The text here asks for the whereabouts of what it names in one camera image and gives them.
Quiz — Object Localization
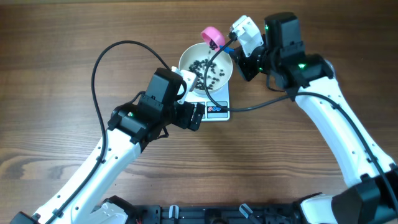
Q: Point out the pink scoop blue handle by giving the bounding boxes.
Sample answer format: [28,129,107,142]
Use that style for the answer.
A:
[201,26,226,52]

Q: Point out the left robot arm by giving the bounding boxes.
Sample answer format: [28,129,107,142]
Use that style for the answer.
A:
[11,67,205,223]

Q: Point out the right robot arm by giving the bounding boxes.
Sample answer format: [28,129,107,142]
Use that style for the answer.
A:
[229,12,397,223]

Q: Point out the white digital kitchen scale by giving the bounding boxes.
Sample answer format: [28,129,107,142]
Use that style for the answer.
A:
[185,82,231,122]

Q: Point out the black beans in scoop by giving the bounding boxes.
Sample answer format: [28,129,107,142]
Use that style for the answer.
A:
[209,40,218,50]

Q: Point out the black beans in bowl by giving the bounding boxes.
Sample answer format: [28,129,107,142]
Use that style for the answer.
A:
[188,59,227,91]

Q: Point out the white bowl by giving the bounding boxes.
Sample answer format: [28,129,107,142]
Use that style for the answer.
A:
[178,42,233,95]

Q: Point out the clear plastic container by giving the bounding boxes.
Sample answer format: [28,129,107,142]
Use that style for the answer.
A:
[325,59,336,77]

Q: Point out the right black camera cable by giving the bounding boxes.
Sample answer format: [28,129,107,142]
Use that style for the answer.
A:
[203,33,398,212]

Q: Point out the black camera cable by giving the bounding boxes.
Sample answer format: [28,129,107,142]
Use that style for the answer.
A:
[45,40,172,224]
[203,33,398,212]

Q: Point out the left black camera cable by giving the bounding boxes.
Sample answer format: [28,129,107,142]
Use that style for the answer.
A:
[45,40,172,224]

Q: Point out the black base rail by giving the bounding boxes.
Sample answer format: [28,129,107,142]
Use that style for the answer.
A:
[103,196,307,224]

